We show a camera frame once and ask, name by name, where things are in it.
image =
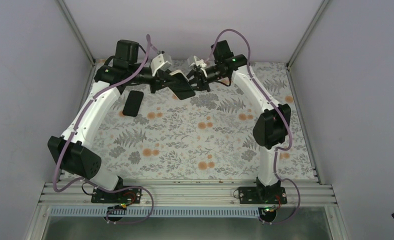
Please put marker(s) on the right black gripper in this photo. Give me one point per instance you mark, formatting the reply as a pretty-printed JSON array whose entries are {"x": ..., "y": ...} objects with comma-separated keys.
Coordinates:
[{"x": 198, "y": 79}]

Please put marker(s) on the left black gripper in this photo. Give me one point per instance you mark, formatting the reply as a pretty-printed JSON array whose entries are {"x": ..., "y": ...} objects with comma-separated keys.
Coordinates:
[{"x": 162, "y": 76}]

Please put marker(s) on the black phone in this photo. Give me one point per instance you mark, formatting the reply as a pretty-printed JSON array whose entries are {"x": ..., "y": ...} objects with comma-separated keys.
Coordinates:
[
  {"x": 133, "y": 103},
  {"x": 179, "y": 85}
]

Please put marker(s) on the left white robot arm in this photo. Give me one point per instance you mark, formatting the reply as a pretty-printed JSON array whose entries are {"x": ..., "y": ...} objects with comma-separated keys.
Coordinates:
[{"x": 71, "y": 151}]

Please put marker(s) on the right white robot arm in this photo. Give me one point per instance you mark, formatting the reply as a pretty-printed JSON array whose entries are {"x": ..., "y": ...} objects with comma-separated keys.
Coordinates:
[{"x": 273, "y": 124}]

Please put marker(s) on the black phone on table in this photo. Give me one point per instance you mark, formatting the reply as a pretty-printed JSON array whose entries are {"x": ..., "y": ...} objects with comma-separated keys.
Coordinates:
[{"x": 133, "y": 103}]

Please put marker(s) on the floral patterned table mat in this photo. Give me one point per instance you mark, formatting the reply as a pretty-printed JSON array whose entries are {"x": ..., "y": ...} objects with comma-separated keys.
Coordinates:
[{"x": 208, "y": 136}]

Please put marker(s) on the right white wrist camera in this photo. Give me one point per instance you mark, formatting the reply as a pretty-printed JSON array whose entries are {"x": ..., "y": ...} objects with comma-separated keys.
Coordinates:
[{"x": 195, "y": 62}]

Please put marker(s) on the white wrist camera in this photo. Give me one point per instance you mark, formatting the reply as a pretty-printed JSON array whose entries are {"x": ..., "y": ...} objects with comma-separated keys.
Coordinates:
[
  {"x": 195, "y": 62},
  {"x": 162, "y": 62}
]

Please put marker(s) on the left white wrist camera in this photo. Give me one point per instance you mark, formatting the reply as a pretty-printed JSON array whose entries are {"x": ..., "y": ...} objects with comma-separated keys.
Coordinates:
[{"x": 162, "y": 62}]

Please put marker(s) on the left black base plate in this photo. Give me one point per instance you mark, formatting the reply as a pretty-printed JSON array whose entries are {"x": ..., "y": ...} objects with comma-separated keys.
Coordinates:
[{"x": 128, "y": 196}]

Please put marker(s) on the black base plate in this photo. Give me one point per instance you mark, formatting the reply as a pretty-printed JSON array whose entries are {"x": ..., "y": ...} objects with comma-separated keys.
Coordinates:
[
  {"x": 252, "y": 195},
  {"x": 128, "y": 196}
]

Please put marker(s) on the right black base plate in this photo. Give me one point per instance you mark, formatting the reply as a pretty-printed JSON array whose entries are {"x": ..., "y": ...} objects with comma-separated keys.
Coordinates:
[{"x": 252, "y": 195}]

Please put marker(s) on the aluminium rail frame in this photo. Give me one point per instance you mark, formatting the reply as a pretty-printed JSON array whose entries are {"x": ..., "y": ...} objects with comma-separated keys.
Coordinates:
[{"x": 197, "y": 193}]

